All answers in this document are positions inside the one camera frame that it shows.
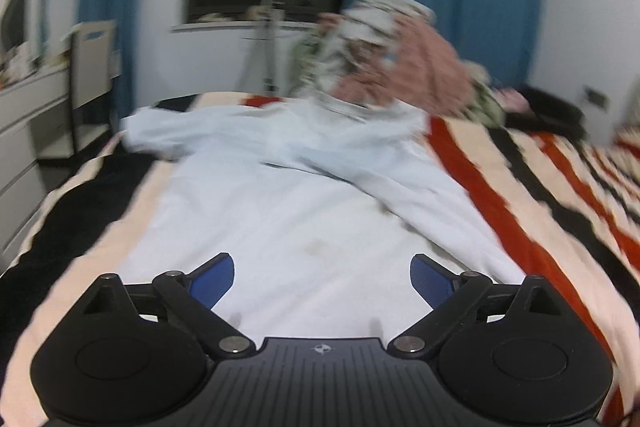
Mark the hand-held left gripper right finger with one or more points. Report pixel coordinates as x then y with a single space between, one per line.
430 279

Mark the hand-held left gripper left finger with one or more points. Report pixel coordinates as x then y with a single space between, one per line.
215 279

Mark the white shirt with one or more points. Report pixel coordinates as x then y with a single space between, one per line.
300 207

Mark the pile of clothes and blankets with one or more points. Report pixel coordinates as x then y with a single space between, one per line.
430 67

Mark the striped fleece blanket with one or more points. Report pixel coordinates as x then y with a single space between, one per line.
80 257

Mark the pale green garment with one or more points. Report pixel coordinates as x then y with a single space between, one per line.
487 102

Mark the small pink garment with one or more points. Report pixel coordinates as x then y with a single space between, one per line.
515 99

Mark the black armchair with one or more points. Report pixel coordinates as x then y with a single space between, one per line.
555 112

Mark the green patterned fleece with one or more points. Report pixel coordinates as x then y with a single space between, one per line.
305 57

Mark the white dresser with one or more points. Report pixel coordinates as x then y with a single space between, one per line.
25 132

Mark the black and white chair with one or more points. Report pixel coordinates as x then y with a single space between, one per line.
92 72

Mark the garment steamer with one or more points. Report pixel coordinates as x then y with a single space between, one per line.
270 42

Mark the white windowsill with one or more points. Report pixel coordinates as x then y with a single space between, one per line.
225 26

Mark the crumpled patterned cloth pile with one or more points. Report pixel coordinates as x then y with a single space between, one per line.
370 17

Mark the group of cosmetic bottles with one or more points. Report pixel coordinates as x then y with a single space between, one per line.
25 57

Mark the wavy vanity mirror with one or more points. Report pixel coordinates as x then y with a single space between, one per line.
15 12

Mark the dark wall outlet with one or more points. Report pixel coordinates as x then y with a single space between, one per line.
596 97

